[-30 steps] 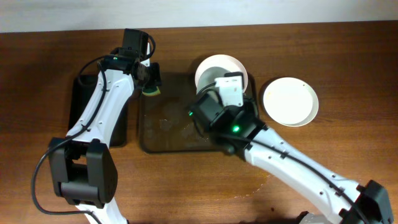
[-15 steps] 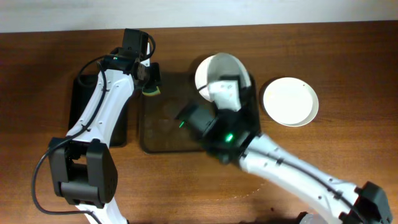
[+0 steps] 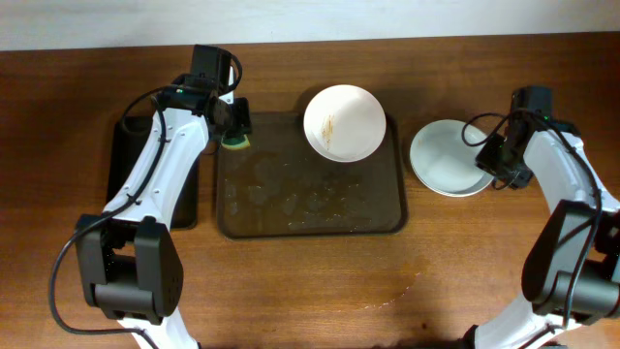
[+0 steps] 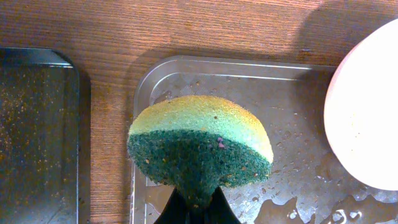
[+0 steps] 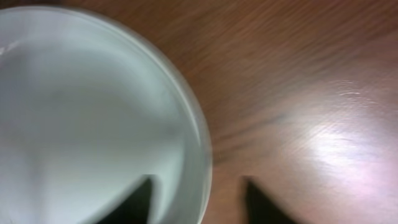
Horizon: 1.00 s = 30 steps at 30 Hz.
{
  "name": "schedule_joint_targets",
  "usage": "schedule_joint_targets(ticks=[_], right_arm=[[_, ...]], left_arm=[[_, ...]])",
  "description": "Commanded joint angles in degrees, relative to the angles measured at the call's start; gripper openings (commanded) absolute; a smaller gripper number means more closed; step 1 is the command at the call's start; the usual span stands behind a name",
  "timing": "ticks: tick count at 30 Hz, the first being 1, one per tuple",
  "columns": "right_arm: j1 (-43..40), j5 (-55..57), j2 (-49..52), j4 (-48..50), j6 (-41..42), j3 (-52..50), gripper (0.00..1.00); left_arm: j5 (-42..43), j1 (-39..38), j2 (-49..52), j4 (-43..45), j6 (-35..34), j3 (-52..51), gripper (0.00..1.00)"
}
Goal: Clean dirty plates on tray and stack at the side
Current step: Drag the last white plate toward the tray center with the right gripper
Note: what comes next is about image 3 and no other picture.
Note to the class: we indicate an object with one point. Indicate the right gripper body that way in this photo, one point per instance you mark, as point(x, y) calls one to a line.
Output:
point(501, 162)

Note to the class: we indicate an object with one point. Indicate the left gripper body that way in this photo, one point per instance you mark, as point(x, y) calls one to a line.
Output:
point(238, 115)

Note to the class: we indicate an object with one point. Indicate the green yellow sponge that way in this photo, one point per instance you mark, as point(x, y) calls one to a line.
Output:
point(236, 143)

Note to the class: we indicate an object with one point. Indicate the pale blue plate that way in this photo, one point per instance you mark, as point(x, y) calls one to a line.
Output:
point(438, 148)

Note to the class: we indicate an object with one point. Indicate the cream plate top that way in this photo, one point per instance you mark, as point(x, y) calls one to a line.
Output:
point(344, 123)

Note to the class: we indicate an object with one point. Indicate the white plate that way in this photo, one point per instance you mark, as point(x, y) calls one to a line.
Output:
point(456, 185)

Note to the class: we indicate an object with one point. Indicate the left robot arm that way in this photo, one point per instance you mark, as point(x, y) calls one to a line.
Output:
point(128, 265)

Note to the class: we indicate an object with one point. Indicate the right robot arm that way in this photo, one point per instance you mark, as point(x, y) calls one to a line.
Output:
point(570, 278)

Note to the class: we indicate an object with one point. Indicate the small black tray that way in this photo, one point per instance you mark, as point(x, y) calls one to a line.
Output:
point(125, 151)

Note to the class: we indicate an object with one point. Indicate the brown plastic serving tray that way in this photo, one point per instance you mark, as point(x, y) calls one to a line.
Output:
point(280, 187)

